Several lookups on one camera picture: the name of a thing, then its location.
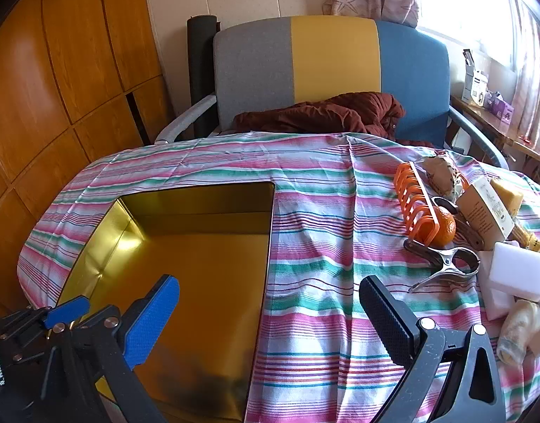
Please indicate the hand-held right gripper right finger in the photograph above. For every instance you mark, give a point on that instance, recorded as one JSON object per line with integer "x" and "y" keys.
{"x": 386, "y": 317}

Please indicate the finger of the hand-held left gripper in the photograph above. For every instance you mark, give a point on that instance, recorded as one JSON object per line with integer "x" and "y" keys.
{"x": 67, "y": 310}

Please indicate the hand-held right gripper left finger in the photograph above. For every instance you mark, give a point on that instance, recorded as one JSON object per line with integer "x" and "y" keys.
{"x": 151, "y": 321}

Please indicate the gold rectangular tin container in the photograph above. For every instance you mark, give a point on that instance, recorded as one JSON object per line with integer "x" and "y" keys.
{"x": 208, "y": 273}

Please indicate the orange mandarin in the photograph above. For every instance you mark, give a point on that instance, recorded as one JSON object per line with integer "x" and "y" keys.
{"x": 443, "y": 229}

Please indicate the orange plastic rack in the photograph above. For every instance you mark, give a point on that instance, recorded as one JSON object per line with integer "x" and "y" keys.
{"x": 424, "y": 194}

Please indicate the white sponge block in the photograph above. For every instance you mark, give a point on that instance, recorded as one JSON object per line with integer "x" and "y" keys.
{"x": 518, "y": 271}
{"x": 494, "y": 299}

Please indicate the pink green striped tablecloth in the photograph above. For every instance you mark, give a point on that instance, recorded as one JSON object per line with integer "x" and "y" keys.
{"x": 322, "y": 211}

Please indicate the clear plastic wrapped packet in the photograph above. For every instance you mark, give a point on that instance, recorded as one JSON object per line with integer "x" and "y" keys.
{"x": 518, "y": 330}

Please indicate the beige cardboard box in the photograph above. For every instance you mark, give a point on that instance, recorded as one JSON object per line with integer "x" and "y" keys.
{"x": 483, "y": 211}

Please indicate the orange white snack bag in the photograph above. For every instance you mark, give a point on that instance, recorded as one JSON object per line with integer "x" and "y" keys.
{"x": 441, "y": 174}

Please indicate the yellow plush toy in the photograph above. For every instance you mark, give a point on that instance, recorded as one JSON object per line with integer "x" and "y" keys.
{"x": 527, "y": 238}

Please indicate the yellow sponge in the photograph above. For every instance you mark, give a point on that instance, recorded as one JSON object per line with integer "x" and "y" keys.
{"x": 507, "y": 194}

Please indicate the maroon padded jacket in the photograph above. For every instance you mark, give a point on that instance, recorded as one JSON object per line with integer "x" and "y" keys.
{"x": 322, "y": 116}

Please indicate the wooden desk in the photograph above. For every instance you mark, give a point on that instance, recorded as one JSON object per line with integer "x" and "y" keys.
{"x": 481, "y": 116}

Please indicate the wooden wardrobe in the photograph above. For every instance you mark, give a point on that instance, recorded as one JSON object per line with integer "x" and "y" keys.
{"x": 67, "y": 75}

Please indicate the purple box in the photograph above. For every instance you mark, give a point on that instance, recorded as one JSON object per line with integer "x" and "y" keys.
{"x": 501, "y": 108}

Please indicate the white open carton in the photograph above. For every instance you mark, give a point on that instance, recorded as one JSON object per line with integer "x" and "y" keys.
{"x": 474, "y": 83}

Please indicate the grey yellow blue armchair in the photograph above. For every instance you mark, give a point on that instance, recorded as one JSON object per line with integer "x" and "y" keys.
{"x": 331, "y": 61}

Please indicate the pink striped curtain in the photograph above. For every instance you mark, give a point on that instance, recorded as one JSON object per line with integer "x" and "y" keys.
{"x": 529, "y": 75}

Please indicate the window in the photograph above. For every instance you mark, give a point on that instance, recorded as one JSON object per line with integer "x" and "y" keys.
{"x": 463, "y": 4}

